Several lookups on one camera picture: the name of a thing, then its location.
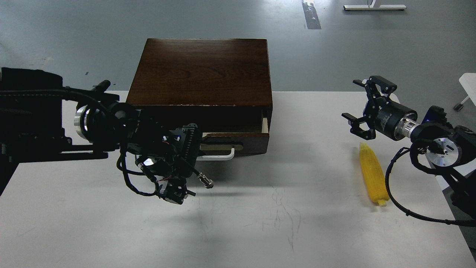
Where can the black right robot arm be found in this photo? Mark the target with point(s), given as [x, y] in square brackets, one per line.
[437, 147]

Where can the white furniture at right edge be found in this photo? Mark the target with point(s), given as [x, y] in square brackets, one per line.
[468, 82]

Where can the white table leg base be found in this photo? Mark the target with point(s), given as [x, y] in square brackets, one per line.
[374, 5]

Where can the yellow corn cob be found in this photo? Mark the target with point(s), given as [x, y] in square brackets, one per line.
[373, 175]

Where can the wooden drawer with white handle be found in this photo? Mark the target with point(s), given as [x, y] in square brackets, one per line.
[223, 146]

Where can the dark wooden cabinet box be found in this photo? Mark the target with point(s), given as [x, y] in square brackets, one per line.
[223, 85]

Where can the dark floor tape strip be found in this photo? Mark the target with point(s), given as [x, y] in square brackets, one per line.
[310, 14]

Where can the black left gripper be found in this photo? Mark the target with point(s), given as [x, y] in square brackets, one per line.
[167, 157]

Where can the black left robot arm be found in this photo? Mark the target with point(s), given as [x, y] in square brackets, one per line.
[44, 121]

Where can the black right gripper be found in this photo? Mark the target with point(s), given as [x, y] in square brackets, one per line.
[380, 113]

